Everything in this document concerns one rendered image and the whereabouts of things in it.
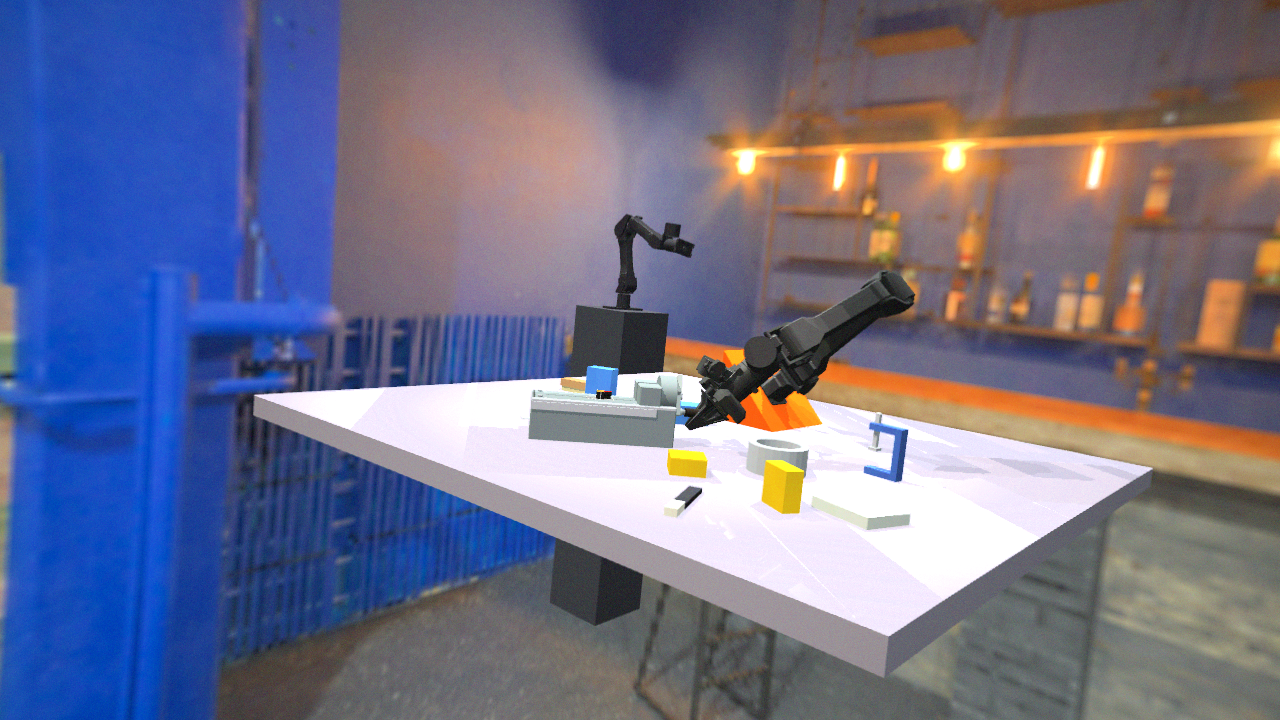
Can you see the yellow block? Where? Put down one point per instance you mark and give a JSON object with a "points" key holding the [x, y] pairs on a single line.
{"points": [[686, 463], [782, 489]]}

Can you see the blue c-clamp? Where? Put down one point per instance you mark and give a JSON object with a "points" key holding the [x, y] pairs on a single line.
{"points": [[898, 457]]}

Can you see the blue block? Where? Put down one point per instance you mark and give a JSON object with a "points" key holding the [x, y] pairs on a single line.
{"points": [[681, 419], [601, 378]]}

